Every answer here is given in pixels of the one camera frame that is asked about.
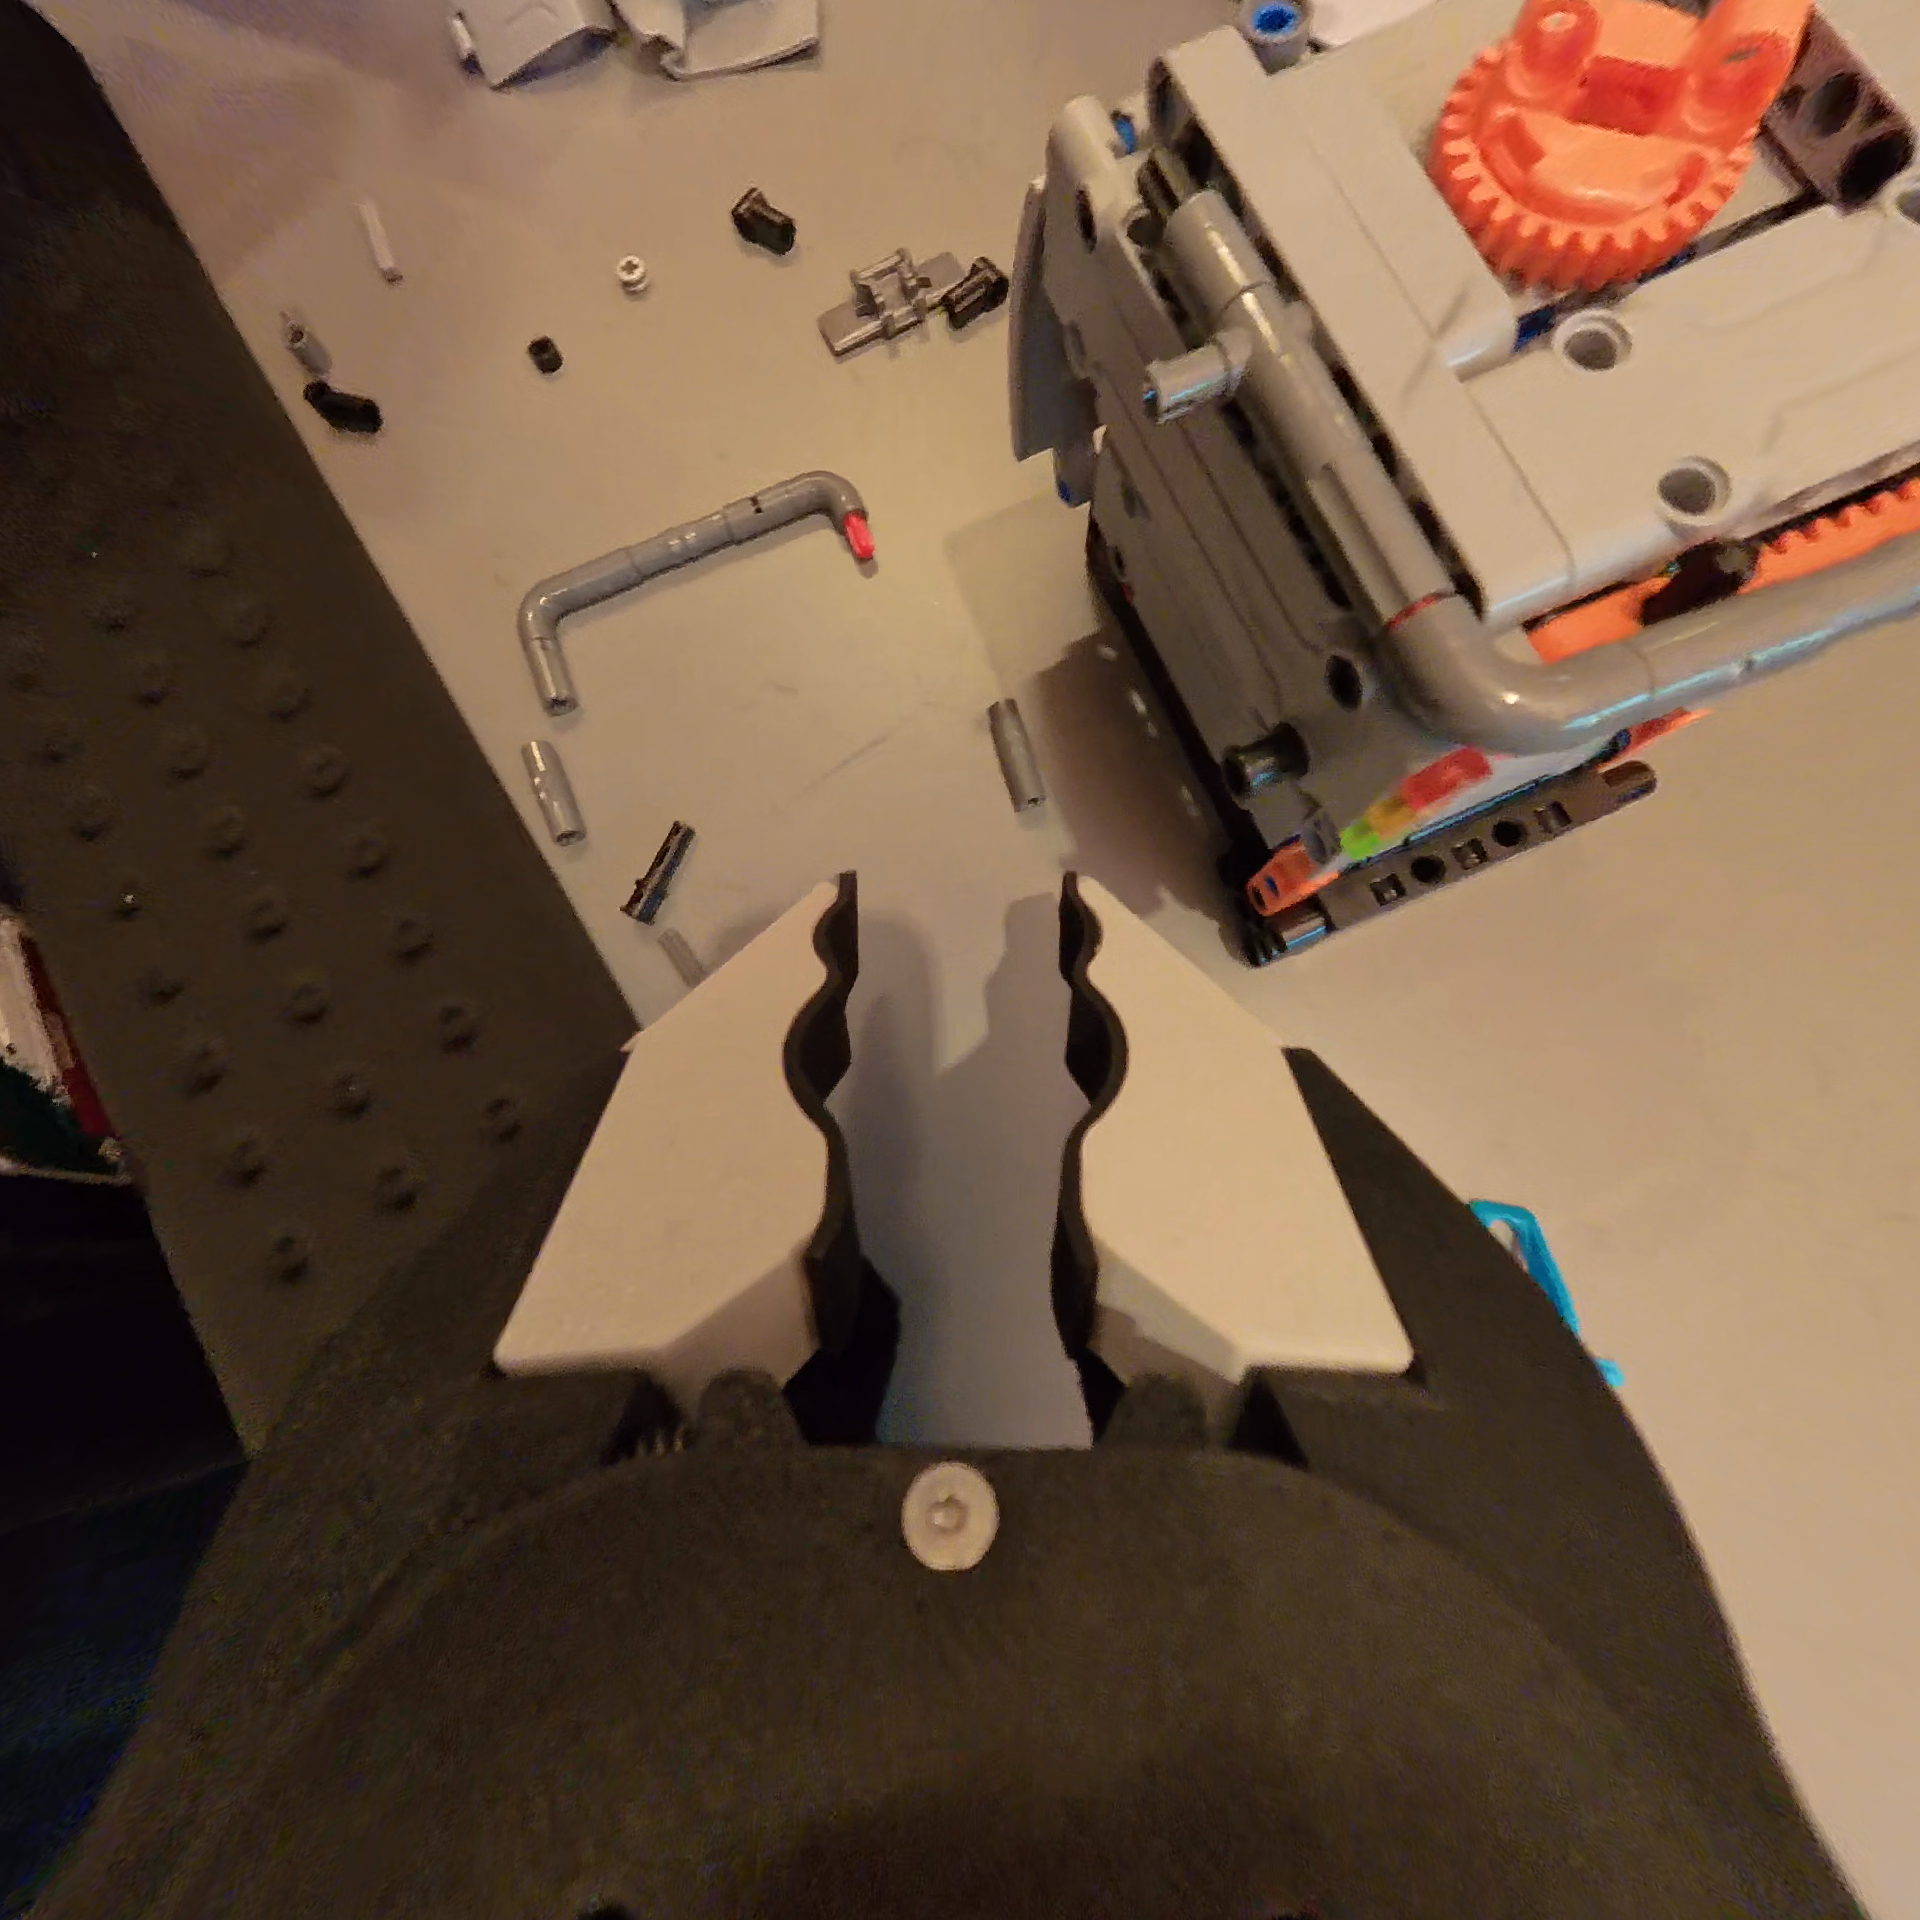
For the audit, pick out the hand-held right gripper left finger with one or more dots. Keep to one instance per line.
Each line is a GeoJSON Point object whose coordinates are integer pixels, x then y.
{"type": "Point", "coordinates": [674, 1199]}

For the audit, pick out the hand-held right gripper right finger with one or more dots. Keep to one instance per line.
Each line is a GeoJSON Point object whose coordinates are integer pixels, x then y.
{"type": "Point", "coordinates": [1244, 1199]}

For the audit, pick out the blue brick separator tool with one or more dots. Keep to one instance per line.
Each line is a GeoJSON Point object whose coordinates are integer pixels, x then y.
{"type": "Point", "coordinates": [1538, 1252]}

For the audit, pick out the dark grey brick axle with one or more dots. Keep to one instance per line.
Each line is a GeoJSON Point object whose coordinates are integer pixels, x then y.
{"type": "Point", "coordinates": [1017, 755]}

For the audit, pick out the grey bent brick tube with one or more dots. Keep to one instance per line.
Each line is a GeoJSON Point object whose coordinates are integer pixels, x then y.
{"type": "Point", "coordinates": [658, 548]}

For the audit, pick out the grey brick model orange gear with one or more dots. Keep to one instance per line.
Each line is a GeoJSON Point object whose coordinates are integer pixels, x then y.
{"type": "Point", "coordinates": [1320, 180]}

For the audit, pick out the grey track link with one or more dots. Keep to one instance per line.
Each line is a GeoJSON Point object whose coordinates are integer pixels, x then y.
{"type": "Point", "coordinates": [885, 302]}

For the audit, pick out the black brick pin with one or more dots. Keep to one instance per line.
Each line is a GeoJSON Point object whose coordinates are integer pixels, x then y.
{"type": "Point", "coordinates": [658, 874]}

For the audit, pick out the short grey brick tube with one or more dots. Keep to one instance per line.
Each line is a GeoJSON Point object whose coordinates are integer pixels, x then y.
{"type": "Point", "coordinates": [551, 792]}

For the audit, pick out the black perforated pad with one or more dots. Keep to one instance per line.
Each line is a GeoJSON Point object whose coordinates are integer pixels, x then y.
{"type": "Point", "coordinates": [228, 749]}

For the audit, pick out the red white printed packet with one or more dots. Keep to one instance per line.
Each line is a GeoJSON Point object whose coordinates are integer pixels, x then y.
{"type": "Point", "coordinates": [29, 1018]}

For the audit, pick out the small black brick piece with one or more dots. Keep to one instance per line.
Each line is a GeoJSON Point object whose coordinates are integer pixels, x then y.
{"type": "Point", "coordinates": [341, 410]}

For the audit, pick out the small grey brick piece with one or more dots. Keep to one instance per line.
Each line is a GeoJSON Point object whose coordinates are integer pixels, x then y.
{"type": "Point", "coordinates": [311, 344]}

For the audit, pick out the black brick connector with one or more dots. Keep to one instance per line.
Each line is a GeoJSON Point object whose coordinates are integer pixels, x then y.
{"type": "Point", "coordinates": [760, 223]}

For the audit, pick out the thin grey brick pin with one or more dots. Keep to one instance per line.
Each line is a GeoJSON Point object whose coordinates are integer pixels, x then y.
{"type": "Point", "coordinates": [380, 238]}

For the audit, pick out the grey brick wing assembly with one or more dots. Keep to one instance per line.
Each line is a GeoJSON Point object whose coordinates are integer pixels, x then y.
{"type": "Point", "coordinates": [722, 40]}

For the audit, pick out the grey curved brick panel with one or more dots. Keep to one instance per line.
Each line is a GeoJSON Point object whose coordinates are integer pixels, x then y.
{"type": "Point", "coordinates": [542, 40]}

